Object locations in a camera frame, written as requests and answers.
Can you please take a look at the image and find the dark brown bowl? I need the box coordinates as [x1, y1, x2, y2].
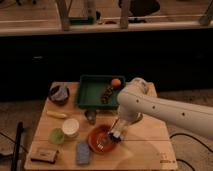
[48, 85, 70, 106]

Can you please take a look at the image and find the grey cloth in bowl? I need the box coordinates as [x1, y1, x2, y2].
[52, 86, 68, 101]

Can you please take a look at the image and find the orange fruit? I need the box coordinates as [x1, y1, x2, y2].
[111, 78, 121, 88]

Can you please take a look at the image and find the black floor cable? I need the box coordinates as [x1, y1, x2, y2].
[169, 132, 213, 171]

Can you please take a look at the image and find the wooden block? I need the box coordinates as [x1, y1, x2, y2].
[30, 147, 59, 164]

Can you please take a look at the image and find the white cup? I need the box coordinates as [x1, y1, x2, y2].
[62, 118, 79, 137]

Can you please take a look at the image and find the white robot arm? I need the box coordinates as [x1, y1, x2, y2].
[117, 77, 213, 140]

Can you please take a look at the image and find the brown pine cone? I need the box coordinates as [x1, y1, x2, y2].
[101, 86, 113, 104]

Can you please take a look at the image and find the yellow banana toy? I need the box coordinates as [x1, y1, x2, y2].
[46, 111, 67, 119]

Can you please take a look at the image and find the white handled black brush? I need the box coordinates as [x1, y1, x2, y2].
[108, 119, 123, 143]

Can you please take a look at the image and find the green plastic tray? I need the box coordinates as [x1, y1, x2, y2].
[75, 75, 126, 110]

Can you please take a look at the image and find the light green cup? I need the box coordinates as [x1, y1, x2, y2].
[49, 128, 65, 145]

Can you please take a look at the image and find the small metal cup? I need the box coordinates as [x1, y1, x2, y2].
[85, 110, 97, 125]

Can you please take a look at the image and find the orange bowl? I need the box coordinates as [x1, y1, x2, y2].
[87, 124, 117, 155]

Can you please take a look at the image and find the black pole stand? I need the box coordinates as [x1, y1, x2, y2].
[11, 122, 24, 171]

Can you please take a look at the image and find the blue grey sponge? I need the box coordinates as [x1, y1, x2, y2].
[76, 141, 90, 165]

